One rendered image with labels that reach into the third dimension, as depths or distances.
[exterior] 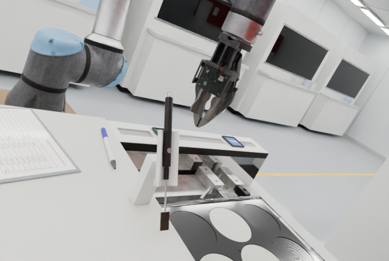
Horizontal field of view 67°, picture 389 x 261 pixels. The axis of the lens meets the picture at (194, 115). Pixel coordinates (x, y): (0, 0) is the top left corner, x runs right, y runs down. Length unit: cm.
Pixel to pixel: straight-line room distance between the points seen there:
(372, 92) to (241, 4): 850
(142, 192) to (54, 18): 286
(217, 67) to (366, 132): 841
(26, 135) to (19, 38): 271
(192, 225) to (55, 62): 52
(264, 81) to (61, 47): 446
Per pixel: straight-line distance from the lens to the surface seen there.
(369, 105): 899
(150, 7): 375
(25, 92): 88
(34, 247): 40
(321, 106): 697
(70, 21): 328
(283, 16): 517
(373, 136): 887
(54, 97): 88
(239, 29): 60
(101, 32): 91
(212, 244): 61
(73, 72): 86
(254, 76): 521
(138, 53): 384
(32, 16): 322
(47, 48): 83
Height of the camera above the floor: 126
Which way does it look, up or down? 17 degrees down
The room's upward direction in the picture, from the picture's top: 25 degrees clockwise
